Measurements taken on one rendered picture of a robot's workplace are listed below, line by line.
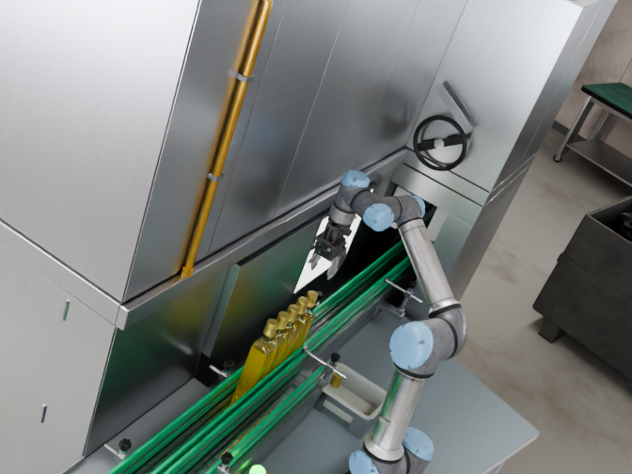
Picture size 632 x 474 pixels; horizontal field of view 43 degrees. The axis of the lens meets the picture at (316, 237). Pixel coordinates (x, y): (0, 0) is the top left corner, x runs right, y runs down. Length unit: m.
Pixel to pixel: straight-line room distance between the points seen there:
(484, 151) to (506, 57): 0.35
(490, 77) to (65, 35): 1.70
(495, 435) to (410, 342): 1.00
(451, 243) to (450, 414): 0.67
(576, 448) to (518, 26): 2.42
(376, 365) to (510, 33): 1.28
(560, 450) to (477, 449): 1.59
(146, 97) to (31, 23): 0.32
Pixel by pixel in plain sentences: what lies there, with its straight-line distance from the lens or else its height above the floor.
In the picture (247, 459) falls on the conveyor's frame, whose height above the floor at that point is 0.88.
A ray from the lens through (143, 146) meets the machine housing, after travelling 1.69.
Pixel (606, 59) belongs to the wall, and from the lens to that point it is 8.95.
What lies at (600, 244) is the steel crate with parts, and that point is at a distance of 4.97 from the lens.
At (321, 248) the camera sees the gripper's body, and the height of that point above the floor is 1.36.
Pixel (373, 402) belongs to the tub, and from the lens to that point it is 2.85.
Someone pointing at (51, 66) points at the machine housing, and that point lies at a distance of 1.83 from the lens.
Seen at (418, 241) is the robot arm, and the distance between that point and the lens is 2.30.
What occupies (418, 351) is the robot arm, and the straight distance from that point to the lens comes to 2.11.
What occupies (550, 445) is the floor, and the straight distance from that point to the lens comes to 4.49.
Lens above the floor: 2.56
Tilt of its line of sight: 30 degrees down
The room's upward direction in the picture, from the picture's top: 21 degrees clockwise
